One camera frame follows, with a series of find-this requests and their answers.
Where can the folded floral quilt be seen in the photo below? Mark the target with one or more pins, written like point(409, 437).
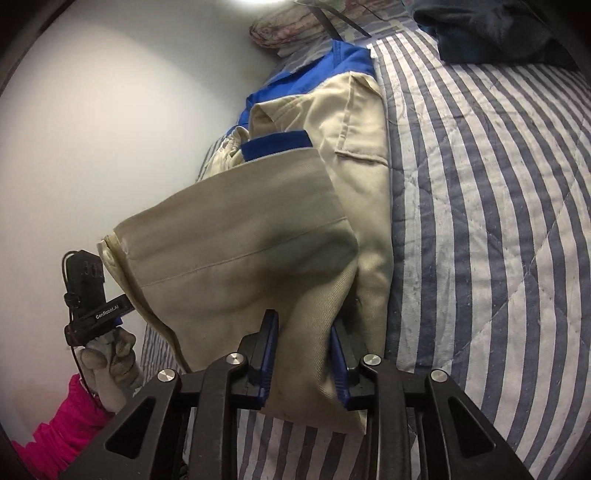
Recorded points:
point(281, 30)

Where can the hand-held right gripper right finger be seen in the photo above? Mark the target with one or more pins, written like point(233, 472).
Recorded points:
point(340, 369)

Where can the dark teal cloth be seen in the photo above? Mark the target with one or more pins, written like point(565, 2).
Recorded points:
point(485, 32)

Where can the person's left hand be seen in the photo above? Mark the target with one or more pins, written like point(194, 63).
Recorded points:
point(113, 369)

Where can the blue white striped quilt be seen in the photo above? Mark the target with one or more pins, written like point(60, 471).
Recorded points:
point(485, 207)

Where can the cream and blue jacket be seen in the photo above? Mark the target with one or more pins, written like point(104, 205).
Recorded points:
point(258, 240)

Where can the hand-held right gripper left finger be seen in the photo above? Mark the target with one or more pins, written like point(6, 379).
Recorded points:
point(264, 364)

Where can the person's left forearm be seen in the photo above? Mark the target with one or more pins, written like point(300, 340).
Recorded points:
point(55, 429)

